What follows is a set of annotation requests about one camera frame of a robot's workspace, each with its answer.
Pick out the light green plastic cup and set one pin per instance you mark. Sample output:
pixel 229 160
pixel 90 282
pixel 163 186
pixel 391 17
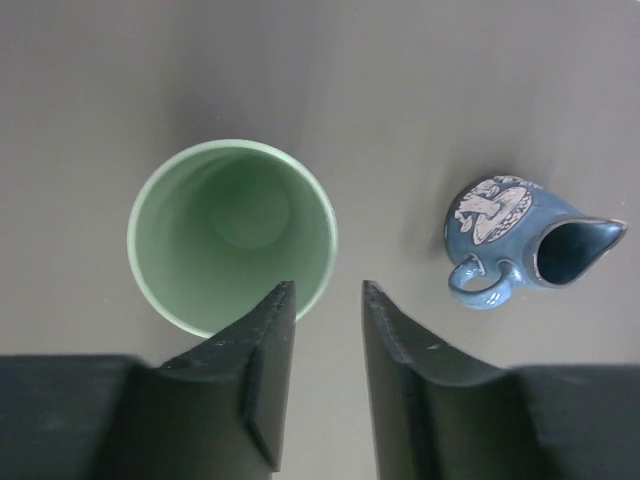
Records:
pixel 218 225

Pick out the blue patterned ceramic jug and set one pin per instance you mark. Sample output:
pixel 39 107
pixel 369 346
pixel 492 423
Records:
pixel 503 233

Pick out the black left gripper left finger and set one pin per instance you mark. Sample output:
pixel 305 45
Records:
pixel 217 411

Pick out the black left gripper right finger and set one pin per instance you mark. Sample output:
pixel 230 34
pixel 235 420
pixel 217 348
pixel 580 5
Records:
pixel 437 412

